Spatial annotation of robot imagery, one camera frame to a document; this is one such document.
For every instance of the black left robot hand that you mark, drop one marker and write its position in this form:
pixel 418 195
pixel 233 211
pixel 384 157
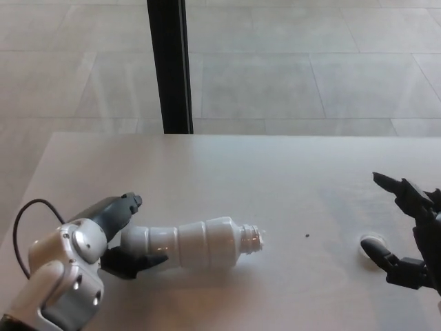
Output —
pixel 110 217

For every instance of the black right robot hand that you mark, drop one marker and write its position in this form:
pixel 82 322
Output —
pixel 429 241

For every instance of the white screw bottle cap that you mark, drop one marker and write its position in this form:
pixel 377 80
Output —
pixel 373 238

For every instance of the white plastic bottle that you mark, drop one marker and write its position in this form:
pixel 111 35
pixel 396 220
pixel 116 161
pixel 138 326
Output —
pixel 200 241

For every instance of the black vertical frame post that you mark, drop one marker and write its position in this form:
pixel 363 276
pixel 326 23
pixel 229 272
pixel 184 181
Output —
pixel 172 69

